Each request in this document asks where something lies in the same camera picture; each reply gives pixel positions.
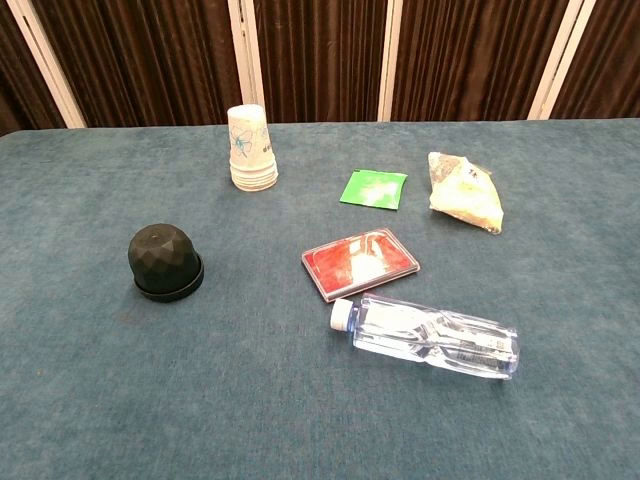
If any black faceted dome object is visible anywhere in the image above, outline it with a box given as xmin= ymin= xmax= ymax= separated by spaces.
xmin=127 ymin=224 xmax=205 ymax=304

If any flower print paper cup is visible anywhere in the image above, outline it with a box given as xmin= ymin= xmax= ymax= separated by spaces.
xmin=226 ymin=104 xmax=277 ymax=173

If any red flat plastic case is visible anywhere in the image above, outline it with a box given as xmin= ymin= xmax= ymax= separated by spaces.
xmin=301 ymin=227 xmax=421 ymax=304

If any green foil sachet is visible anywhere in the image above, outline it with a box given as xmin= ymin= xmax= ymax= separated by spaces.
xmin=338 ymin=169 xmax=409 ymax=211

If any clear plastic water bottle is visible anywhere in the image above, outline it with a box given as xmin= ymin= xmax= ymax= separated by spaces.
xmin=329 ymin=292 xmax=521 ymax=381

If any clear plastic food bag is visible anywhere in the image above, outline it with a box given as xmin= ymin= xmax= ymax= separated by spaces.
xmin=427 ymin=151 xmax=505 ymax=236

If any teal velvet tablecloth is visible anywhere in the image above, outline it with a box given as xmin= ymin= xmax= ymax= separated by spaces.
xmin=0 ymin=117 xmax=640 ymax=480

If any brown pleated curtain panel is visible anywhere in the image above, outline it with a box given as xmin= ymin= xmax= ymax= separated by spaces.
xmin=549 ymin=0 xmax=640 ymax=121
xmin=252 ymin=0 xmax=389 ymax=124
xmin=391 ymin=0 xmax=571 ymax=123
xmin=31 ymin=0 xmax=244 ymax=128
xmin=0 ymin=0 xmax=68 ymax=137

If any white screen frame post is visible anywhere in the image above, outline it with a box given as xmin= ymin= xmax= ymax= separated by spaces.
xmin=527 ymin=0 xmax=584 ymax=121
xmin=6 ymin=0 xmax=88 ymax=130
xmin=377 ymin=0 xmax=404 ymax=123
xmin=227 ymin=0 xmax=267 ymax=124

